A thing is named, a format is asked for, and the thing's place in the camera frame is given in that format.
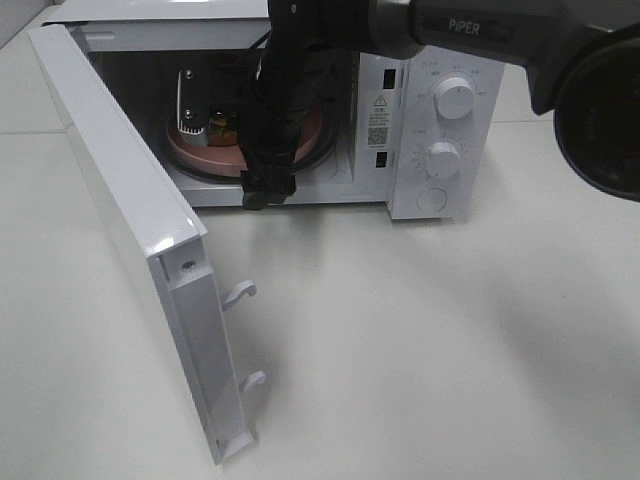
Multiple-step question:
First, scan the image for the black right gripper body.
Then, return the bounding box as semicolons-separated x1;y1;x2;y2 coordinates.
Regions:
204;49;321;174

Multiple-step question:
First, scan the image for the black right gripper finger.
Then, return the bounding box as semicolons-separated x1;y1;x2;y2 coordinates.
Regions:
241;168;296;210
176;68;211;136

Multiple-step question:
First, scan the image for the pink round plate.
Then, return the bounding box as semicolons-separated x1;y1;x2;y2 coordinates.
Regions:
166;106;323;178

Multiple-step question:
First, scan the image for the burger with lettuce and cheese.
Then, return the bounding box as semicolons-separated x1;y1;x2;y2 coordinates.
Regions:
208;111;238;147

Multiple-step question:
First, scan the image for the white microwave knob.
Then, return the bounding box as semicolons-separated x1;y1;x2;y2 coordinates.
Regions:
434;75;475;120
423;141;462;178

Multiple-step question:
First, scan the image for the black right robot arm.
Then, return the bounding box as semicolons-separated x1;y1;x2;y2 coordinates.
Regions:
237;0;639;210

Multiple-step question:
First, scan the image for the glass microwave turntable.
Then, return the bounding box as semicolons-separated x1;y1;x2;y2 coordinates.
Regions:
171;121;336;182

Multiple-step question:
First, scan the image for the white microwave oven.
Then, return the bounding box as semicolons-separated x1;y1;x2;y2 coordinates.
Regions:
41;1;504;220

